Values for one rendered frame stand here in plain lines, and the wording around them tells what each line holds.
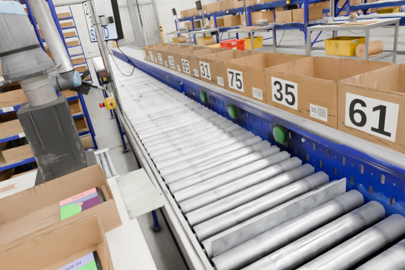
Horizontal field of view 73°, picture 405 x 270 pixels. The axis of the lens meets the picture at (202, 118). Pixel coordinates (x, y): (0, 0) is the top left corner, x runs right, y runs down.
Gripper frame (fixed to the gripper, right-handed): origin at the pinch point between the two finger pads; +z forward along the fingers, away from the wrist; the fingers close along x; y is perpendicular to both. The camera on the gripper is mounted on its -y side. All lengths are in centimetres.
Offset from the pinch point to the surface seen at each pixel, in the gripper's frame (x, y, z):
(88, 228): 129, 21, -8
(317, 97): 129, -35, 55
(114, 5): 1, -54, -7
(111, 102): 3.8, 7.6, 7.7
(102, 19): 2.3, -43.2, -11.7
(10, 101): -21, 29, -53
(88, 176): 97, 20, -7
